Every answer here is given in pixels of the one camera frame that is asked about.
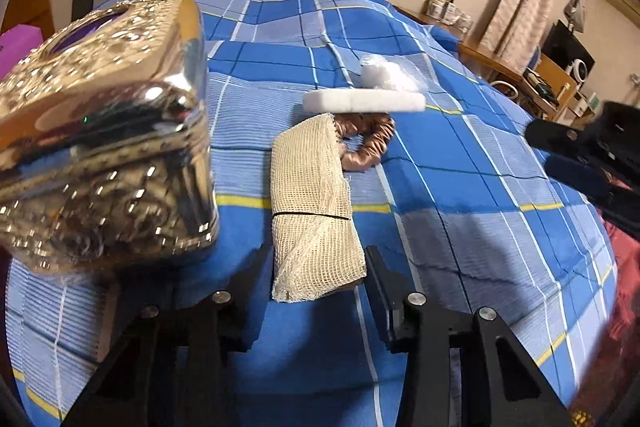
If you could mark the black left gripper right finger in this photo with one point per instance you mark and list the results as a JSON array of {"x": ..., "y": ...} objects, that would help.
[{"x": 501, "y": 385}]

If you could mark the purple cardboard box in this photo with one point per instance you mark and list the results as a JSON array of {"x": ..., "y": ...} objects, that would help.
[{"x": 15, "y": 44}]

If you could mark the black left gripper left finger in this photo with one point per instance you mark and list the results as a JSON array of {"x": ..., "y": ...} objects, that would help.
[{"x": 168, "y": 367}]

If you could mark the white foam sponge block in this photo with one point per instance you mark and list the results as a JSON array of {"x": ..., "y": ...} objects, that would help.
[{"x": 362, "y": 101}]

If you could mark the brown satin scrunchie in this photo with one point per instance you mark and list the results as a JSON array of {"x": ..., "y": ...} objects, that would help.
[{"x": 376, "y": 131}]

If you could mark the blue plaid bed sheet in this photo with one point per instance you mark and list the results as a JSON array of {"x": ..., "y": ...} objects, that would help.
[{"x": 460, "y": 204}]

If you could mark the ornate gold tissue box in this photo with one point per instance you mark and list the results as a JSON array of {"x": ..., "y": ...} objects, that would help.
[{"x": 105, "y": 148}]

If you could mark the clear packets on desk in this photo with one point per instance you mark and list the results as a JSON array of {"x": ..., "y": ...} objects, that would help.
[{"x": 447, "y": 12}]

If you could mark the wooden desk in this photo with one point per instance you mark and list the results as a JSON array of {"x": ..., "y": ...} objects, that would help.
[{"x": 545, "y": 93}]

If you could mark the beige mesh cloth roll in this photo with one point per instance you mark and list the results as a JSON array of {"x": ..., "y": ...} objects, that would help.
[{"x": 317, "y": 250}]

